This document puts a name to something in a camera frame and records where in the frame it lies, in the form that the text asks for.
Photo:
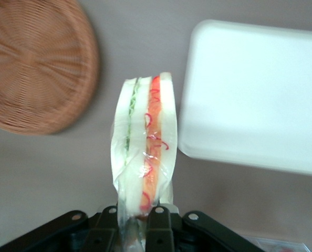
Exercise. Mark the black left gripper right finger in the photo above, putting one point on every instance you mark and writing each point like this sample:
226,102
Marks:
160,233

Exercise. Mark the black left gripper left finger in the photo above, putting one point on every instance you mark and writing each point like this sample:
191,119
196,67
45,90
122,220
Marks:
103,236

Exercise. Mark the triangle sandwich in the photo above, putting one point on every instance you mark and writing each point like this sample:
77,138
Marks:
140,136

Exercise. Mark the cream plastic tray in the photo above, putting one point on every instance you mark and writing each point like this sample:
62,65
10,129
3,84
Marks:
250,99

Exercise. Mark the round brown wicker basket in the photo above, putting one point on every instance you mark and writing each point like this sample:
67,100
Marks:
35,65

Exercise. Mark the clear acrylic bottle rack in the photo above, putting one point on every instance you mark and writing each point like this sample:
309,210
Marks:
276,242

